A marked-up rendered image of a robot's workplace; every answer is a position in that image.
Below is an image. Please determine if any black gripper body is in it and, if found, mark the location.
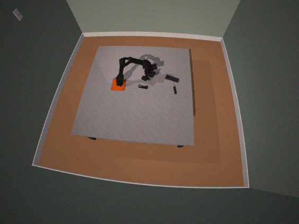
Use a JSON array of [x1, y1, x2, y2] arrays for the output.
[[142, 69, 153, 81]]

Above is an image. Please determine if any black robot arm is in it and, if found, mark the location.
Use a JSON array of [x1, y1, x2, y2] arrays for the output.
[[116, 57, 157, 86]]

